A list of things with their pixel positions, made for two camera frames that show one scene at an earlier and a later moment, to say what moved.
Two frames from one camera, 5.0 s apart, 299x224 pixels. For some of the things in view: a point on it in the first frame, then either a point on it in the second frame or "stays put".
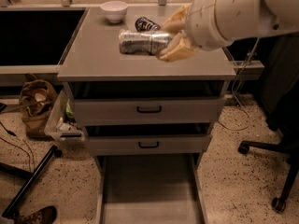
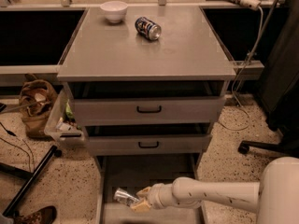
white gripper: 204,22 -> 154,195
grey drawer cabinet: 140,114 stays put
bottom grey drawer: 163,189 stays put
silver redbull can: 142,42 -> 124,197
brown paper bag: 36,100 stays put
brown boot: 44,216 stays put
